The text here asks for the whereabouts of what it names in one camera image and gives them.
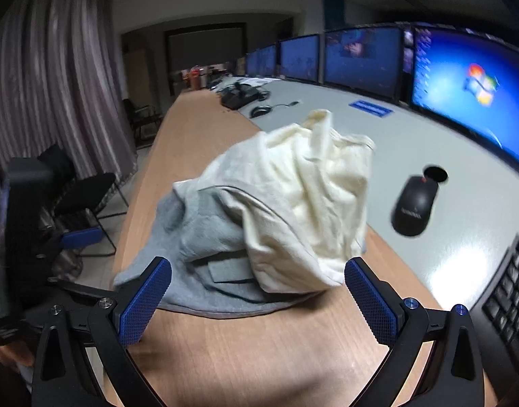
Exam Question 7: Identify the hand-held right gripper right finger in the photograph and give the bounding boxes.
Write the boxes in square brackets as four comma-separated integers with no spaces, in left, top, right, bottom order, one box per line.
[344,256,487,407]

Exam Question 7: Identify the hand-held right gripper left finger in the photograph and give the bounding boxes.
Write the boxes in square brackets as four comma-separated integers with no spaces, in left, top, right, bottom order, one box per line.
[30,256,173,407]

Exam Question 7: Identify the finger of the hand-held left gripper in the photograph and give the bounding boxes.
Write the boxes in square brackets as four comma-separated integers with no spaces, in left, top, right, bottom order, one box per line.
[39,226,103,264]
[47,276,118,303]

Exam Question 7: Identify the grey sweatshirt with blue letters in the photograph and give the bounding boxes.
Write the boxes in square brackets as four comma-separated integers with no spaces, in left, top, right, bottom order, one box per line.
[113,187,368,319]

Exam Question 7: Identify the cream and pale green shirt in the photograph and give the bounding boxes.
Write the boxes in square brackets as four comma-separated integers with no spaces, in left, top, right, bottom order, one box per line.
[173,109,378,294]

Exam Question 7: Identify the person's left forearm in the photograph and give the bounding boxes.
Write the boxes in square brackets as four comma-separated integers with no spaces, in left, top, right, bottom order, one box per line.
[0,339,31,371]

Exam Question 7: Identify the black metal chair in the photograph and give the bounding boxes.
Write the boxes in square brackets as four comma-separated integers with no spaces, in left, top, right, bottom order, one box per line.
[38,143,129,259]
[123,98,163,146]

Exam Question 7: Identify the black computer mouse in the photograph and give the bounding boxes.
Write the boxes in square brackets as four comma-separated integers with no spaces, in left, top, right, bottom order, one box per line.
[390,175,439,237]

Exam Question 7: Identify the black keyboard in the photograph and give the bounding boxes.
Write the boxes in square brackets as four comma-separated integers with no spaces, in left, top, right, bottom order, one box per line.
[469,232,519,376]

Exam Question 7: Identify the grey striped curtain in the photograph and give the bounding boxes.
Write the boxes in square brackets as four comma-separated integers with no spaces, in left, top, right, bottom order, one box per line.
[0,0,138,259]

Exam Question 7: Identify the blue desk label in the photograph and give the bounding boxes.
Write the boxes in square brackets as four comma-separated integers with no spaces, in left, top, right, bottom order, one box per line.
[348,99,392,117]

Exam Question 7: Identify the red canisters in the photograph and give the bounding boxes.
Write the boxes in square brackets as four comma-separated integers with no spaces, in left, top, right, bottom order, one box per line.
[181,66,210,91]

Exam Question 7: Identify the projector screen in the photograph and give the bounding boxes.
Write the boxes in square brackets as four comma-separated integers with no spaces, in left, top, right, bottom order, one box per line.
[164,22,247,96]

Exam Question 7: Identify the large monitor with logo wallpaper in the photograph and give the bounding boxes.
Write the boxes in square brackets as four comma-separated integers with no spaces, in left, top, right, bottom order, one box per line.
[409,24,519,181]

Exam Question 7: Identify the small black wired mouse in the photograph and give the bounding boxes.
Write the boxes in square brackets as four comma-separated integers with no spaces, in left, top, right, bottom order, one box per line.
[249,101,301,119]

